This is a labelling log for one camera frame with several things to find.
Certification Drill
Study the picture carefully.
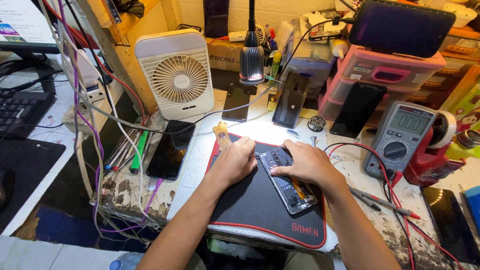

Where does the person's left hand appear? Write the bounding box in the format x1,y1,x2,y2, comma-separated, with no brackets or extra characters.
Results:
207,136,260,188

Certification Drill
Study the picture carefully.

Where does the person's right hand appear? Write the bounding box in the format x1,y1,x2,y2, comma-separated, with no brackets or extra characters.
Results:
269,139,346,189

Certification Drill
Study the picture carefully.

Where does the yellow-handled screwdriver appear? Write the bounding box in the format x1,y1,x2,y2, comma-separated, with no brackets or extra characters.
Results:
212,121,262,158

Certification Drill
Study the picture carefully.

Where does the smartphone without back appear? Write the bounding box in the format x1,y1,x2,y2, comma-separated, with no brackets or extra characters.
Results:
259,147,319,215

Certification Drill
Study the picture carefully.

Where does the small black smartphone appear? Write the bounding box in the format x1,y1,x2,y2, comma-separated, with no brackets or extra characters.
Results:
221,83,251,123

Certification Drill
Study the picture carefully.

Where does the black red-edged work mat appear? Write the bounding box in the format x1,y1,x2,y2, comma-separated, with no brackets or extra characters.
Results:
204,132,328,250

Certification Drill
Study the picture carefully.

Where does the grey phone back cover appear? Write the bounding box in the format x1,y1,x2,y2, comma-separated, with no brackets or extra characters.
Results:
271,71,311,130

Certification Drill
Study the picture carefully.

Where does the brass wool tip cleaner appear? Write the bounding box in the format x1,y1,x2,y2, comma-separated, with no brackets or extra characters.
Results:
307,115,327,133

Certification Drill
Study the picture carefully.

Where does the glossy black smartphone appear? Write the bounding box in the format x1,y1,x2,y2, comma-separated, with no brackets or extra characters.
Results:
146,119,197,182

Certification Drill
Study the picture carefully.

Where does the green yellow-capped bottle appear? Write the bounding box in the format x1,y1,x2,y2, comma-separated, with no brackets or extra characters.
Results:
269,50,283,86

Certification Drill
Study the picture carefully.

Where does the black gooseneck desk lamp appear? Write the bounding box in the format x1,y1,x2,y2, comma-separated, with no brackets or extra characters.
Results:
239,0,266,86

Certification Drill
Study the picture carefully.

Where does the brown cardboard box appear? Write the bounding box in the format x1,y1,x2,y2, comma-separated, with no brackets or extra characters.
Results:
206,37,245,73

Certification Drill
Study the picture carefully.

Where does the white desk fan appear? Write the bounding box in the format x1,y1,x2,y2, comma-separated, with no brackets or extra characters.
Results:
134,28,215,121

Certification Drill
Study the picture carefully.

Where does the grey plastic drawer unit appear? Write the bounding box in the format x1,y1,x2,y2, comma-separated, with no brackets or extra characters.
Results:
284,37,337,99

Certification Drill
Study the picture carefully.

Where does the green pry tool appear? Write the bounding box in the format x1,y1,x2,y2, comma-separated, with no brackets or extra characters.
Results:
130,130,150,174

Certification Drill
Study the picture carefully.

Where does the cup of pens and brushes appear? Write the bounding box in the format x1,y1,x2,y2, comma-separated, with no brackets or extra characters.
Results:
262,19,296,76

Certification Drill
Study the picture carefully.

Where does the large black smartphone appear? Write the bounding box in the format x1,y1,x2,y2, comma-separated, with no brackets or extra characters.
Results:
329,82,388,139

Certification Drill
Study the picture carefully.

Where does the tray of hand tools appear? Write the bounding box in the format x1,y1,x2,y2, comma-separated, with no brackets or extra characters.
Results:
104,119,165,175

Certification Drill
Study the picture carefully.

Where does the white bottle with yellow cap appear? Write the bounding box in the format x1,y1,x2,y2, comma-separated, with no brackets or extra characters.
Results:
329,37,350,60

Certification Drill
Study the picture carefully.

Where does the dark purple phone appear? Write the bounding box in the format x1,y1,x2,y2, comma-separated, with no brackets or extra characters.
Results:
203,0,230,29

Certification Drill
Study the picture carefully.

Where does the red multimeter probe lead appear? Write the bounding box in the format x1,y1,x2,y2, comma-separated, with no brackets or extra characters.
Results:
325,142,466,270

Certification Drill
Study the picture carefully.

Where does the grey digital multimeter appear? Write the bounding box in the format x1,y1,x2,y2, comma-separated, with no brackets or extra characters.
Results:
361,100,438,180

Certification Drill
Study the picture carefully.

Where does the pink plastic drawer unit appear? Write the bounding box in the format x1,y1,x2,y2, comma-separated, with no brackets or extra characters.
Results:
317,44,447,121

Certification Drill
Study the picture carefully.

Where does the clear water bottle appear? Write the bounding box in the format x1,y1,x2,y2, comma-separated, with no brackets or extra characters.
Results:
109,251,145,270

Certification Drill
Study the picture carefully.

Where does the white power strip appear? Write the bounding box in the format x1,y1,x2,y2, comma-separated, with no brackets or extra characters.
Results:
61,52,109,134

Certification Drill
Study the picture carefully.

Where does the red tape dispenser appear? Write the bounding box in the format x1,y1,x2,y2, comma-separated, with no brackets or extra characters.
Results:
403,110,468,187

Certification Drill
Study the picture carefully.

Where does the black phone in holder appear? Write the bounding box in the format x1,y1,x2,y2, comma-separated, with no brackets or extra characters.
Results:
347,0,457,59

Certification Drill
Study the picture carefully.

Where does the black phone with reflections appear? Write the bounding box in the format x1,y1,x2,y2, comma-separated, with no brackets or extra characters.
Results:
420,186,480,265

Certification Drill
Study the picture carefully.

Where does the yellow bottle with metal cap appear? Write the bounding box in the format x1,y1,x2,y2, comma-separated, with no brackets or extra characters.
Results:
445,129,480,161

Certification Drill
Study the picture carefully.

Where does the plain black mouse pad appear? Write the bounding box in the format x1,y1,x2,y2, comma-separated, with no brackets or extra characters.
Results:
0,138,67,234

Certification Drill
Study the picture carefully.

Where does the colourful cartoon box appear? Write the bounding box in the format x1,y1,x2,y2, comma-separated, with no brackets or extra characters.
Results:
449,83,480,133

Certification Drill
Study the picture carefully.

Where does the wooden shelf with parts boxes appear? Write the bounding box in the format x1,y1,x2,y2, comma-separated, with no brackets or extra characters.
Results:
407,0,480,113

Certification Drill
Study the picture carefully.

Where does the black computer keyboard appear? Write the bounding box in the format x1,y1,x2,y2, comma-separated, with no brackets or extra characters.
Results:
0,89,56,140

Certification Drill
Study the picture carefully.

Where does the blue sponge block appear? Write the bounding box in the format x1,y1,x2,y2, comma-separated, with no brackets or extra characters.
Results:
463,186,480,234

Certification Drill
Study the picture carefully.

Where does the black computer mouse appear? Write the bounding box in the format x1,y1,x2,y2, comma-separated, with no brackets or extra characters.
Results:
0,168,15,211

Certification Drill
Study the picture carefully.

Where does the computer monitor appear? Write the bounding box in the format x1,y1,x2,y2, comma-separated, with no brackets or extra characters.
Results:
0,0,62,94

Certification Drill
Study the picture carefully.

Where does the bundle of hanging cables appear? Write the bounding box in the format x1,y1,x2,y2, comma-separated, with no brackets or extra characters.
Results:
37,0,166,242

